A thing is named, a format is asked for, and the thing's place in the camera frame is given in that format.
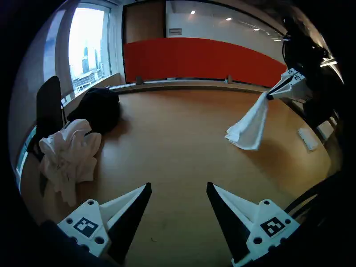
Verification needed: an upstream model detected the red desk screen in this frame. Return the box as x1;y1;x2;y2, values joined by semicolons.
123;37;287;89

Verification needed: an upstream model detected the heap of black towels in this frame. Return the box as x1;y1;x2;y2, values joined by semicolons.
67;87;122;135

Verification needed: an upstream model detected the folded white towel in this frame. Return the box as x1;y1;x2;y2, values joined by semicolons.
297;127;319;152

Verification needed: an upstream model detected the white towel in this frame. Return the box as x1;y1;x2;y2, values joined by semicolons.
224;92;270;152
297;127;319;152

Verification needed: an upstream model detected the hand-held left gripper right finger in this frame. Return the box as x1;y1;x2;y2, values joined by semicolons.
206;182;301;267

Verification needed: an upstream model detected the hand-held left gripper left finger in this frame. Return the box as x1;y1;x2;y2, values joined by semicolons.
57;182;153;265

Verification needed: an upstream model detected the black cable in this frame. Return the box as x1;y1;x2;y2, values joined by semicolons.
284;178;333;214

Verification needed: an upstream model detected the heap of white towels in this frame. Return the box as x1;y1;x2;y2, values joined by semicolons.
38;118;102;207

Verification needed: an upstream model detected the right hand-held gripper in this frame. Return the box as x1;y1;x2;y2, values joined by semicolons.
267;17;336;101

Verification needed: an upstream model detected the black office chair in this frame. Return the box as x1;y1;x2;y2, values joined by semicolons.
26;75;67;156

